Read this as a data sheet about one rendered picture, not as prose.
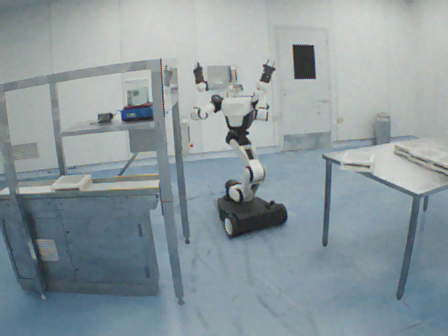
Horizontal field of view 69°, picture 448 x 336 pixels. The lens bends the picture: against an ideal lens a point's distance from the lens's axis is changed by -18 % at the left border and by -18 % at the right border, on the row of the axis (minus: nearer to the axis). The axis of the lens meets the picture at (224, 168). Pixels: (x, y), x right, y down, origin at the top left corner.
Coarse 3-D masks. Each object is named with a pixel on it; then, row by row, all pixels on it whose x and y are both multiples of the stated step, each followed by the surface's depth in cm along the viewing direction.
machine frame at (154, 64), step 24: (72, 72) 209; (96, 72) 209; (120, 72) 210; (0, 96) 210; (0, 120) 214; (0, 144) 219; (168, 168) 229; (168, 192) 231; (24, 216) 238; (168, 216) 235; (24, 240) 238; (168, 240) 240
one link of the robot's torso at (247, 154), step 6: (234, 144) 364; (252, 144) 365; (240, 150) 358; (246, 150) 364; (252, 150) 362; (240, 156) 363; (246, 156) 355; (252, 156) 363; (246, 162) 356; (252, 162) 353; (258, 162) 355; (252, 168) 349; (258, 168) 350; (252, 174) 347; (258, 174) 349; (264, 174) 353; (252, 180) 350; (258, 180) 354
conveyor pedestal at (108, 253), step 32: (0, 224) 246; (32, 224) 247; (64, 224) 247; (96, 224) 248; (128, 224) 248; (64, 256) 254; (96, 256) 255; (128, 256) 255; (32, 288) 264; (64, 288) 263; (96, 288) 263; (128, 288) 262
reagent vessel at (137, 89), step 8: (128, 80) 228; (136, 80) 227; (144, 80) 230; (128, 88) 230; (136, 88) 229; (144, 88) 232; (128, 96) 232; (136, 96) 230; (144, 96) 233; (128, 104) 234; (136, 104) 232
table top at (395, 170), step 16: (384, 144) 328; (432, 144) 320; (336, 160) 287; (384, 160) 278; (400, 160) 275; (368, 176) 252; (384, 176) 241; (400, 176) 239; (416, 176) 236; (432, 176) 234; (416, 192) 208; (432, 192) 212
